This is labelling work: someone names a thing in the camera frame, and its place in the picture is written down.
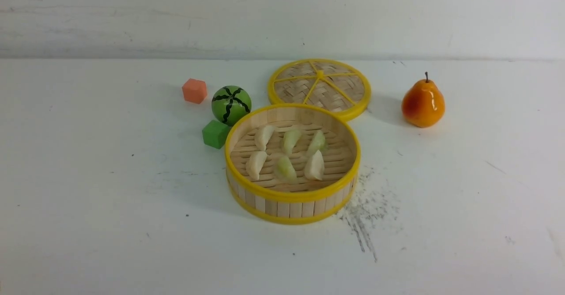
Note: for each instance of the green toy watermelon ball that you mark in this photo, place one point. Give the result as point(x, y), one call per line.
point(230, 104)

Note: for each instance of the green foam cube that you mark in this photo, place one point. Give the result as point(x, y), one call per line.
point(215, 134)

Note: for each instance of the bamboo steamer tray yellow rim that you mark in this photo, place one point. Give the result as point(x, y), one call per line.
point(306, 201)

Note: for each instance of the orange foam cube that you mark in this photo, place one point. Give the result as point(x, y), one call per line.
point(194, 90)

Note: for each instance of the green dumpling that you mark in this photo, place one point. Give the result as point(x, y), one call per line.
point(318, 143)
point(290, 139)
point(285, 171)

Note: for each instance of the orange yellow toy pear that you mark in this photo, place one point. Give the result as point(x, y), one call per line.
point(423, 105)

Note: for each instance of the white dumpling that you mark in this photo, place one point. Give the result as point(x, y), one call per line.
point(263, 136)
point(255, 164)
point(314, 167)

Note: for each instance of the woven bamboo steamer lid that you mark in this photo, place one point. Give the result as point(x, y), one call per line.
point(327, 84)

